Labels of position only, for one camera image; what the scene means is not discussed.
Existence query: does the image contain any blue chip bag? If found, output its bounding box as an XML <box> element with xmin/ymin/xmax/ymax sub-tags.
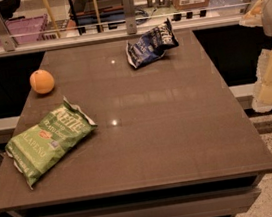
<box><xmin>126</xmin><ymin>19</ymin><xmax>179</xmax><ymax>69</ymax></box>

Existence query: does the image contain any green jalapeno chip bag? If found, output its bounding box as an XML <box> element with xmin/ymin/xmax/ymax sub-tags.
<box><xmin>5</xmin><ymin>97</ymin><xmax>97</xmax><ymax>188</ymax></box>

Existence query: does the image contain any yellow broom stick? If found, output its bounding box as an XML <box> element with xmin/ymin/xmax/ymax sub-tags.
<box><xmin>42</xmin><ymin>0</ymin><xmax>61</xmax><ymax>38</ymax></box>

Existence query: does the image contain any orange fruit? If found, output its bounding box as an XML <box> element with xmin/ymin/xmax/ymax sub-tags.
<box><xmin>29</xmin><ymin>69</ymin><xmax>55</xmax><ymax>94</ymax></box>

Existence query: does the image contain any purple plastic crate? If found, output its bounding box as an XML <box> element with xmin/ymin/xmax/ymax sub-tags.
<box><xmin>5</xmin><ymin>14</ymin><xmax>48</xmax><ymax>44</ymax></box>

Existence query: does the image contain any middle metal railing post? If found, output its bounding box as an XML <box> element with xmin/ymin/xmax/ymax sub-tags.
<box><xmin>122</xmin><ymin>0</ymin><xmax>137</xmax><ymax>35</ymax></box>

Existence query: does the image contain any left metal railing post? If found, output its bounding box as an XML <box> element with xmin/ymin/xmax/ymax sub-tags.
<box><xmin>0</xmin><ymin>14</ymin><xmax>17</xmax><ymax>52</ymax></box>

